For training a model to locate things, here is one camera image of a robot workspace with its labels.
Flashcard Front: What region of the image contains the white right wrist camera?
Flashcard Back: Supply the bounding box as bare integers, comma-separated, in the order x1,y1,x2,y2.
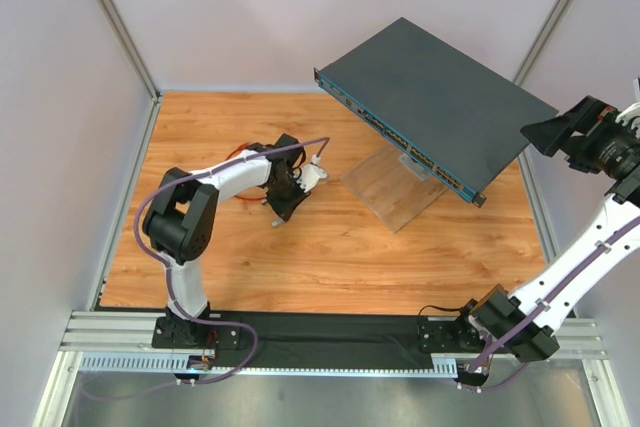
616,77,640,138

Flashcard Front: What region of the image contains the aluminium frame post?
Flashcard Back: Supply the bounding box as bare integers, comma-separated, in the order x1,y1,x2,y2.
513,0,574,87
96,0,161,100

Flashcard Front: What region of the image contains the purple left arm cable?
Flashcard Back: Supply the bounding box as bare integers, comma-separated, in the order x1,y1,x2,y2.
79,135,331,402

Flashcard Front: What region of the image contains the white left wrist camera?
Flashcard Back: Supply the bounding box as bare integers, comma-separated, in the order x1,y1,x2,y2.
297,163,329,193

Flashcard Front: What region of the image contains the left aluminium frame post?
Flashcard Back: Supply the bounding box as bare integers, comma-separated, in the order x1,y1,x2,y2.
96,0,161,100

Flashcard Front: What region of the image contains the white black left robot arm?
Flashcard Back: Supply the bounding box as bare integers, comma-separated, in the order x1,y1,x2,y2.
134,134,327,351

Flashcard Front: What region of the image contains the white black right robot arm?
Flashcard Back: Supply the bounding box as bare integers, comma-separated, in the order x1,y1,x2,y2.
417,96,639,371

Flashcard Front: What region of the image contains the right aluminium frame post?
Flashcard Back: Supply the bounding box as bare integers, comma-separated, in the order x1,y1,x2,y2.
513,0,574,87

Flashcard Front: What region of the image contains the wooden switch stand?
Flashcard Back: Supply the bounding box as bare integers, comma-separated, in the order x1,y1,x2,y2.
341,144,448,233

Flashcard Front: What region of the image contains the red ethernet cable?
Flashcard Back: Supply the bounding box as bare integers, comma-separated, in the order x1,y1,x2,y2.
223,143,269,206

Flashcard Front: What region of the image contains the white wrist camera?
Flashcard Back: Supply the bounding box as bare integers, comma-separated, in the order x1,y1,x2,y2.
297,163,329,193
616,77,640,138

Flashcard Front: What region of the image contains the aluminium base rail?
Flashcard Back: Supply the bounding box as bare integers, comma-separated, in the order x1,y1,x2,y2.
59,310,609,378

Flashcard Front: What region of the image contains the dark blue network switch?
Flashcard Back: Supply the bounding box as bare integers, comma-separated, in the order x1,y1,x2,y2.
314,17,557,207

